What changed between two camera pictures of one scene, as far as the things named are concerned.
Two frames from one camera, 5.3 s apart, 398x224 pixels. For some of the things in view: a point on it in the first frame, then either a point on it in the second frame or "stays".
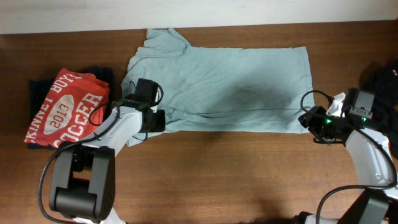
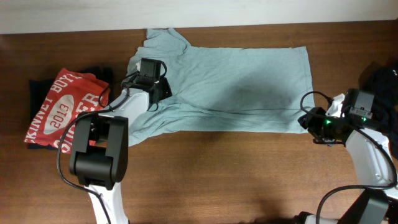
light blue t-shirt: x=223 y=89 stays
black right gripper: x=312 y=124 stays
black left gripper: x=160 y=124 → x=167 y=90
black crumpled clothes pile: x=381 y=76 stays
